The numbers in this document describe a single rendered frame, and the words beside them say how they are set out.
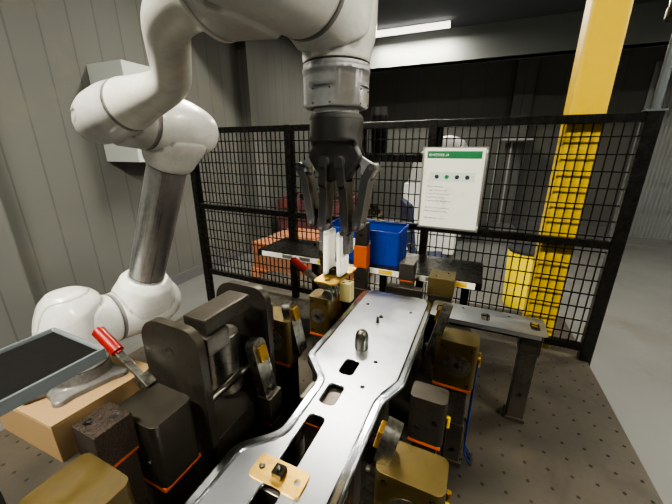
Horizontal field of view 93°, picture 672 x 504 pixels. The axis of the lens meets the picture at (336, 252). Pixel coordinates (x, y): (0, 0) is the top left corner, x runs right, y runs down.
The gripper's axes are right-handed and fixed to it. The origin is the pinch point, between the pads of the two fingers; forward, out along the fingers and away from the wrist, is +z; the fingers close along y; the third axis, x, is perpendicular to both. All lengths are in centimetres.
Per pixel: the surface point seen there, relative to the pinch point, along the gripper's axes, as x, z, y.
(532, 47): 538, -156, 33
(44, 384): -29.8, 13.4, -26.7
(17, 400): -32.6, 13.7, -26.6
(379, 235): 65, 14, -16
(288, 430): -9.5, 29.0, -3.9
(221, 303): -7.0, 10.3, -19.0
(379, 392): 5.8, 29.1, 6.5
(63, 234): 73, 47, -277
